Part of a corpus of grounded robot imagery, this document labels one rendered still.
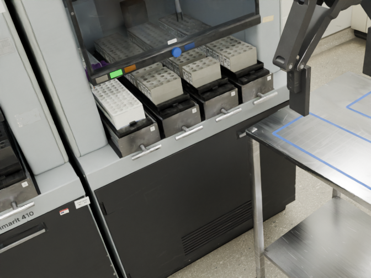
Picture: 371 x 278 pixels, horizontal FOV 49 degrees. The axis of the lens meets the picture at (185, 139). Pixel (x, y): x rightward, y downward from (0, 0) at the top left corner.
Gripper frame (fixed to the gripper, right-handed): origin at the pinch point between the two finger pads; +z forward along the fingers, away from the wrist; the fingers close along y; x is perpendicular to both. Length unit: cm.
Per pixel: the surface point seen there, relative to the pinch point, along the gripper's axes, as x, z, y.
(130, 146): 66, 44, -14
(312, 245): 33, 92, 32
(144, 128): 66, 39, -8
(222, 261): 64, 120, 12
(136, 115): 70, 36, -8
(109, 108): 75, 34, -15
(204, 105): 66, 41, 14
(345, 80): 44, 38, 53
